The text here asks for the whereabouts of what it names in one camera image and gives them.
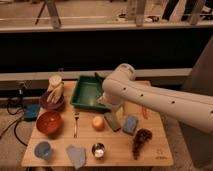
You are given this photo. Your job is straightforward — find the red yellow apple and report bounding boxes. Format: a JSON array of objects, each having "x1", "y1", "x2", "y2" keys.
[{"x1": 92, "y1": 116, "x2": 105, "y2": 131}]

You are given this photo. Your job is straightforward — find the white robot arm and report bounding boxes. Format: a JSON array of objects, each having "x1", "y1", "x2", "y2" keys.
[{"x1": 98, "y1": 63, "x2": 213, "y2": 134}]

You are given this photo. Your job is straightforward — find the purple bowl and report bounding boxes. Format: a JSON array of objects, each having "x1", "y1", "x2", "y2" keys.
[{"x1": 39, "y1": 92, "x2": 64, "y2": 111}]

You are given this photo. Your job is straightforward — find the red bowl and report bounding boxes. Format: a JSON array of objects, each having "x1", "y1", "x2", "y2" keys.
[{"x1": 36, "y1": 111, "x2": 62, "y2": 135}]

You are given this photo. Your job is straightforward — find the grey sponge block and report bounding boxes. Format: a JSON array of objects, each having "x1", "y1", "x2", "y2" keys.
[{"x1": 104, "y1": 112, "x2": 121, "y2": 132}]

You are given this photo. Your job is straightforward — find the blue sponge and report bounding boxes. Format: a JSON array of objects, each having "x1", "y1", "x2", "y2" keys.
[{"x1": 122, "y1": 115, "x2": 138, "y2": 135}]

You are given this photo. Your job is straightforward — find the red chili pepper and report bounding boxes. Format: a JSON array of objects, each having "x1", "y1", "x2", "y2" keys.
[{"x1": 142, "y1": 107, "x2": 148, "y2": 119}]

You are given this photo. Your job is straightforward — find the dark purple grape bunch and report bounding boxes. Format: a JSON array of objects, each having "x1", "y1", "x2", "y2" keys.
[{"x1": 132, "y1": 129, "x2": 152, "y2": 160}]

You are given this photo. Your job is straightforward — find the green plastic tray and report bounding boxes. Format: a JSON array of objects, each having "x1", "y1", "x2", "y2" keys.
[{"x1": 70, "y1": 75, "x2": 109, "y2": 113}]

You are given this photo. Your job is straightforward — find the small steel cup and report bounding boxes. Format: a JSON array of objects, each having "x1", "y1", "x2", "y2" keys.
[{"x1": 92, "y1": 143, "x2": 105, "y2": 159}]

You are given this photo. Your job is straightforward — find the black ladle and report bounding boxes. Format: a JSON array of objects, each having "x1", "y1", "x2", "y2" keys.
[{"x1": 94, "y1": 72, "x2": 103, "y2": 84}]

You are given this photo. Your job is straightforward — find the silver fork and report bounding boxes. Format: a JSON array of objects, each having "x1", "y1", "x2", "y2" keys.
[{"x1": 74, "y1": 110, "x2": 79, "y2": 138}]

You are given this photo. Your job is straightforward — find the blue grey cloth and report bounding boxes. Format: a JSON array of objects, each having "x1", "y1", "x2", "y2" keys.
[{"x1": 66, "y1": 145, "x2": 86, "y2": 169}]

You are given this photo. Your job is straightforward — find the yellow banana bunch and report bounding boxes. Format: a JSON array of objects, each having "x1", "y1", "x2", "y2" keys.
[{"x1": 47, "y1": 83, "x2": 64, "y2": 103}]

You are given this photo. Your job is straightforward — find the cream cylindrical container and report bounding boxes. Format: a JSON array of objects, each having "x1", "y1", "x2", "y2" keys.
[{"x1": 48, "y1": 75, "x2": 62, "y2": 91}]

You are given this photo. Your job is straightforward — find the blue plastic cup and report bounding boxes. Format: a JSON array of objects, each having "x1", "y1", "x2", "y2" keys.
[{"x1": 34, "y1": 141, "x2": 52, "y2": 160}]

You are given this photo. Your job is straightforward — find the blue box on floor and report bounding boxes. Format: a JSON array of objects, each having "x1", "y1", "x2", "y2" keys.
[{"x1": 24, "y1": 104, "x2": 40, "y2": 121}]

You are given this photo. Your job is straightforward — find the black cables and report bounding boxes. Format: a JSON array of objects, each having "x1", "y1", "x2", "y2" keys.
[{"x1": 0, "y1": 80, "x2": 29, "y2": 147}]

